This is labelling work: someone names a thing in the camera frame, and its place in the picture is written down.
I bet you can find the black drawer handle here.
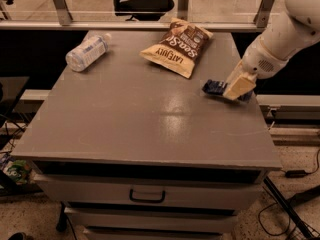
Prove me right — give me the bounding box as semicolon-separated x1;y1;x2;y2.
129;189;166;204

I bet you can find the green snack package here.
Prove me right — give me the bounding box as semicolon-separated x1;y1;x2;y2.
0;153;31;184

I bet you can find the brown chip bag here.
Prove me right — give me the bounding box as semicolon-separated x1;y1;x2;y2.
140;18;213;79

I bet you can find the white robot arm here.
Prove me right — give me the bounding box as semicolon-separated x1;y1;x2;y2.
223;0;320;100

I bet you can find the black office chair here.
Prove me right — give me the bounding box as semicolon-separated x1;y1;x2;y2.
113;0;174;21

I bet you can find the blue rxbar blueberry wrapper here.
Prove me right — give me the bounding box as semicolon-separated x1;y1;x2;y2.
202;79;253;102

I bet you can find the clear plastic water bottle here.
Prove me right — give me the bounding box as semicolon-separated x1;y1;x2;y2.
65;33;111;72

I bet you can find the grey drawer cabinet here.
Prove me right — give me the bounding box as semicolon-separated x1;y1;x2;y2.
14;31;281;240

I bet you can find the metal window railing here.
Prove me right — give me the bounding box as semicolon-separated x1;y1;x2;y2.
0;0;284;32

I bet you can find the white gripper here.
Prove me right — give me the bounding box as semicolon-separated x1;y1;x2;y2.
223;35;289;100

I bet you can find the black power adapter with cable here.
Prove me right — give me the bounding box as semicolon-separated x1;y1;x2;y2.
284;149;320;178

